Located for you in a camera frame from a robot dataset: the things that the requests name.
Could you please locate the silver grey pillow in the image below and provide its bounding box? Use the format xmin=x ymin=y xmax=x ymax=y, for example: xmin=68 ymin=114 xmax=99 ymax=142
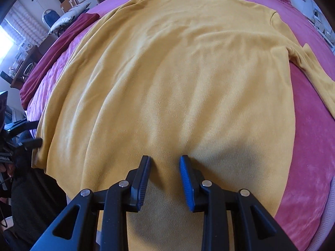
xmin=48 ymin=1 xmax=92 ymax=35

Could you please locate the yellow sweater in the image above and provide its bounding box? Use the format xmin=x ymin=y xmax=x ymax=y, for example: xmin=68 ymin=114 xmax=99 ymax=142
xmin=32 ymin=0 xmax=335 ymax=251

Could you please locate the small wooden cabinet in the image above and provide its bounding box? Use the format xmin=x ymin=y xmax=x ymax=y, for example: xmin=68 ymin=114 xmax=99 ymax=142
xmin=61 ymin=0 xmax=77 ymax=13

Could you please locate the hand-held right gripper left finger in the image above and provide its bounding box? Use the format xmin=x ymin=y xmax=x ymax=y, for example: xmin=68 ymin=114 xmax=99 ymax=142
xmin=30 ymin=155 xmax=152 ymax=251

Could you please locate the window side patterned curtain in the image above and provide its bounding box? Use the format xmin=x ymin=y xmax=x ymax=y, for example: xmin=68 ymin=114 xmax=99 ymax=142
xmin=0 ymin=1 xmax=49 ymax=48

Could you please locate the white nightstand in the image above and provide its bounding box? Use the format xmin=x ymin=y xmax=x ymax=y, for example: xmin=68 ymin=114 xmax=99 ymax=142
xmin=311 ymin=7 xmax=335 ymax=48

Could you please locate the blue chair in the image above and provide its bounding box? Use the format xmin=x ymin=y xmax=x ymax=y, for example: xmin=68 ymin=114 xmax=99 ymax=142
xmin=42 ymin=9 xmax=62 ymax=30

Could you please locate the person's dark clothing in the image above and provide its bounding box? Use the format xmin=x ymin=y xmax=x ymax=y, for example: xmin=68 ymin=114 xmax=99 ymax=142
xmin=0 ymin=149 xmax=69 ymax=251

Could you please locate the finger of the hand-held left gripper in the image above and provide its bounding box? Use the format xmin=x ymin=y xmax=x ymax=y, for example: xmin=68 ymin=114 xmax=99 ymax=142
xmin=17 ymin=138 xmax=43 ymax=149

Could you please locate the dark red folded cloth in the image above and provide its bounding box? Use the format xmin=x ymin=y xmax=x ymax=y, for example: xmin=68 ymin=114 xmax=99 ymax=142
xmin=19 ymin=13 xmax=100 ymax=110

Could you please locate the wooden side table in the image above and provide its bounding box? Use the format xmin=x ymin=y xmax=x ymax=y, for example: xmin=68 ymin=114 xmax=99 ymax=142
xmin=10 ymin=35 xmax=57 ymax=90

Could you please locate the pink bed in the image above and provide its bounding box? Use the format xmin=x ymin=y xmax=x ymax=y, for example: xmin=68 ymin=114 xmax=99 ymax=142
xmin=19 ymin=0 xmax=335 ymax=251

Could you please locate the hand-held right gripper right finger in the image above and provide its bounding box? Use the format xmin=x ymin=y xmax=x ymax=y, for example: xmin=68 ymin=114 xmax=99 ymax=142
xmin=179 ymin=155 xmax=299 ymax=251

